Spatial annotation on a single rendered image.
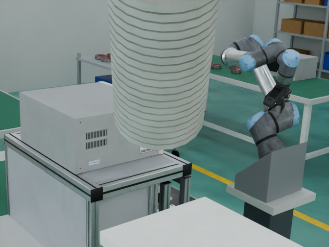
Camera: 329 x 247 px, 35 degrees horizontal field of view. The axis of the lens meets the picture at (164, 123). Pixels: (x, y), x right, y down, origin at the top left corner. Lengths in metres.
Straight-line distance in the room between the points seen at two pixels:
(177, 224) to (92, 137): 0.61
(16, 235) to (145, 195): 0.62
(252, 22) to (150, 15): 9.87
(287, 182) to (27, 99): 1.32
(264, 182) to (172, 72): 1.85
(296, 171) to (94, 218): 1.25
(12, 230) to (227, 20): 8.18
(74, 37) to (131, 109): 7.21
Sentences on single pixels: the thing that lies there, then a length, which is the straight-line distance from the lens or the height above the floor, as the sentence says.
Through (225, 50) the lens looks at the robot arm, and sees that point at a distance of 2.75.
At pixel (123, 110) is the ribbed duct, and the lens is 0.86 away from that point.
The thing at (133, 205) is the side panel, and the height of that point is 1.01.
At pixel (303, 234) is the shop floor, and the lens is 4.02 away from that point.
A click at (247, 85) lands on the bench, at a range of 5.18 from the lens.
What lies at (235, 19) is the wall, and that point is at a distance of 10.19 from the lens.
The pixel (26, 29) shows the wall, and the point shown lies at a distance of 7.67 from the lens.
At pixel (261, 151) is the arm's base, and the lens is 2.66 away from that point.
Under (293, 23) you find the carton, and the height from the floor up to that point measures 0.94.
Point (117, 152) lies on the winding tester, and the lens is 1.92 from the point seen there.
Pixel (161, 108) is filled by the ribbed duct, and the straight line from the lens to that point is 0.82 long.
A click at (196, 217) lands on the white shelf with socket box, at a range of 1.38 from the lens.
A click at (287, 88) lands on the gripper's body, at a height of 1.29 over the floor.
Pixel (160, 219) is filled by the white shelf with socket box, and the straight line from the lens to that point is 1.36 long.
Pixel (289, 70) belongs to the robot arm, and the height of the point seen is 1.39.
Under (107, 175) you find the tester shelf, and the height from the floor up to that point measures 1.11.
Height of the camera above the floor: 1.83
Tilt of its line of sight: 17 degrees down
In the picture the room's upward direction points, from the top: 3 degrees clockwise
